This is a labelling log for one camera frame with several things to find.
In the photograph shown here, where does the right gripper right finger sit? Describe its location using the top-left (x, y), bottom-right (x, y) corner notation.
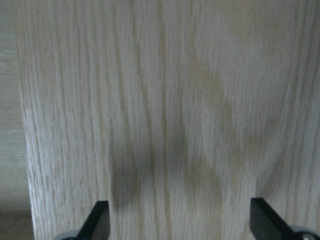
top-left (250, 197), bottom-right (298, 240)

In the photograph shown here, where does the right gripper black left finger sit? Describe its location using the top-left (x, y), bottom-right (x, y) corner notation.
top-left (75, 200), bottom-right (111, 240)

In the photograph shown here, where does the wooden drawer cabinet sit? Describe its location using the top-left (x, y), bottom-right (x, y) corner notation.
top-left (13, 0), bottom-right (320, 240)

